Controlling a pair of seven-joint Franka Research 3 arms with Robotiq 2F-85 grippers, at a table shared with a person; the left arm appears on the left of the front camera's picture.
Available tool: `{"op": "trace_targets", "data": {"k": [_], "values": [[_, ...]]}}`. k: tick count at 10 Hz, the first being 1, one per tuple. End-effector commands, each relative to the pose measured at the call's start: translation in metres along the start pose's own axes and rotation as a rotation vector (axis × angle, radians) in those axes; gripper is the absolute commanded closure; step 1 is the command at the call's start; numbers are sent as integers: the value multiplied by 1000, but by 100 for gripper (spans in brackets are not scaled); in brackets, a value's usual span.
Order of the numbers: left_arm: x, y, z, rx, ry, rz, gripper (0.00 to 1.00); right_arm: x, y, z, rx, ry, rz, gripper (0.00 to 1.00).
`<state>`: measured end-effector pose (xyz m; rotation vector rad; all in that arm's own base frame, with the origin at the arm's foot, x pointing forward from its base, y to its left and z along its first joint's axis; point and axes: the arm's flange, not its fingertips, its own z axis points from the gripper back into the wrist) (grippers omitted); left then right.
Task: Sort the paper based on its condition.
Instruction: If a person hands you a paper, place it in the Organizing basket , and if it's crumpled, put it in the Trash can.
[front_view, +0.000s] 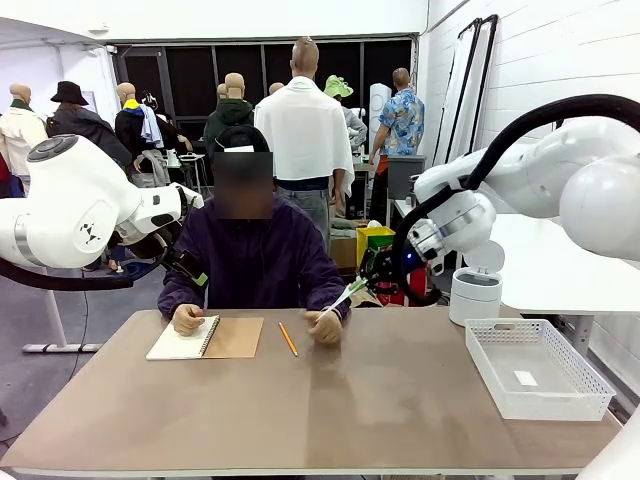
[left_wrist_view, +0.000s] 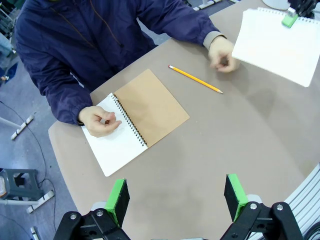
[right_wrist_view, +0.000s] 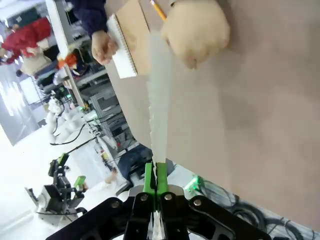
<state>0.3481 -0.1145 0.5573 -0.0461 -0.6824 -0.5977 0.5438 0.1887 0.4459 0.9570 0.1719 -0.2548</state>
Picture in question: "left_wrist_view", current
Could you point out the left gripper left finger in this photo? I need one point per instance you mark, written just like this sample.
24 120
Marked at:
120 200

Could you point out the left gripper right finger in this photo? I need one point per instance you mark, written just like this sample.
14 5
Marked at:
232 197

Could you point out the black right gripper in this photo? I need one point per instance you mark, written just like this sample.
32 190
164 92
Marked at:
305 6

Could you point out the white spiral paper pad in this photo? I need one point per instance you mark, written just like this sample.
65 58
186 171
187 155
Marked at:
275 47

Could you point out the brown cover spiral notebook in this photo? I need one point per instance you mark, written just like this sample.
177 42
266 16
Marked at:
150 107

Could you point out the yellow pencil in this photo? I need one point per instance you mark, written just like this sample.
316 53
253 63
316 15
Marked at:
195 79

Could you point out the person's left forearm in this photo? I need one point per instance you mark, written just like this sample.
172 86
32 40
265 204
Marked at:
195 27

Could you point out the person's right forearm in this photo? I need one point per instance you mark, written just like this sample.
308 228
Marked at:
67 105

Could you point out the person's left hand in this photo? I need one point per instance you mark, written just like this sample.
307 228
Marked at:
221 52

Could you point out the person's right hand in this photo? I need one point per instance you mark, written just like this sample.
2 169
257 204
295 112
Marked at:
100 122

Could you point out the white table base bar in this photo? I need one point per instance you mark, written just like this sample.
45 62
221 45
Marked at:
41 200

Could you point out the grey step stool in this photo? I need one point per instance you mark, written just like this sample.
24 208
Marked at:
22 185

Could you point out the white table with banded foot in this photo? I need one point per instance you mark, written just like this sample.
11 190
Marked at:
23 126

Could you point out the person's dark jacket torso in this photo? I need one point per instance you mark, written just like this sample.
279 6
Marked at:
75 37

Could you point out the grey aluminium frame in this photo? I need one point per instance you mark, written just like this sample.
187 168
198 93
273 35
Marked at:
307 200

